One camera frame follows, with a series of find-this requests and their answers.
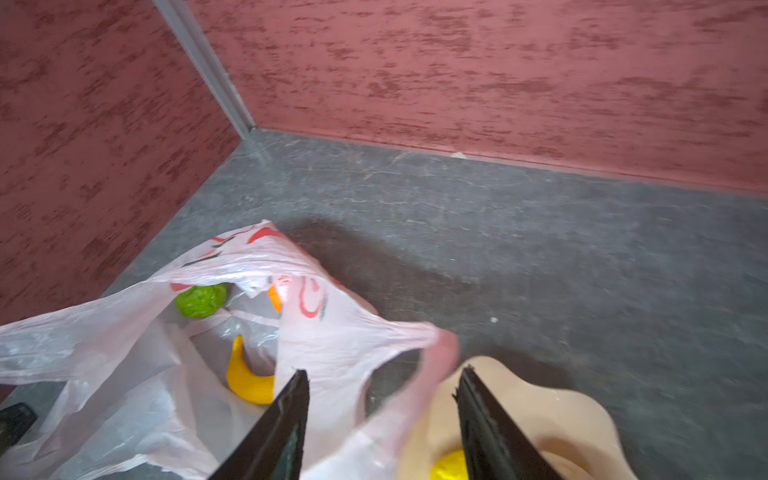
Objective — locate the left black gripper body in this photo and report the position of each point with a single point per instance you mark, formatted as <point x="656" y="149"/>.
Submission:
<point x="15" y="421"/>

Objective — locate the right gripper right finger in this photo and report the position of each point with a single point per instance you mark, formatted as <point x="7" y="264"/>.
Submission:
<point x="494" y="445"/>

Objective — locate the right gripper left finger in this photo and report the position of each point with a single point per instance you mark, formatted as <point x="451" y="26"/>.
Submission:
<point x="273" y="448"/>

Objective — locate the yellow fake lemon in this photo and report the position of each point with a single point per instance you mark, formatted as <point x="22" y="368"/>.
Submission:
<point x="451" y="466"/>

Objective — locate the yellow fake banana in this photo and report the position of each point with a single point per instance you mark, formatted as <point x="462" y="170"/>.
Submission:
<point x="243" y="382"/>

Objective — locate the peach scalloped plate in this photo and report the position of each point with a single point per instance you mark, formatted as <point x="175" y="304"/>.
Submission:
<point x="573" y="432"/>

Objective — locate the pink plastic shopping bag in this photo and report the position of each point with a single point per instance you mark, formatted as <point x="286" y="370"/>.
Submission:
<point x="136" y="391"/>

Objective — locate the orange fake tangerine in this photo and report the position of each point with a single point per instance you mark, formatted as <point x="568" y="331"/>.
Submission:
<point x="275" y="299"/>

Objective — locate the green fake lime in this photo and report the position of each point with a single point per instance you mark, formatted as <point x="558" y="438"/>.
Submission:
<point x="201" y="301"/>

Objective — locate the left aluminium corner post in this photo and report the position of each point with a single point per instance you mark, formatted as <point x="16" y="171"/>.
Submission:
<point x="187" y="30"/>

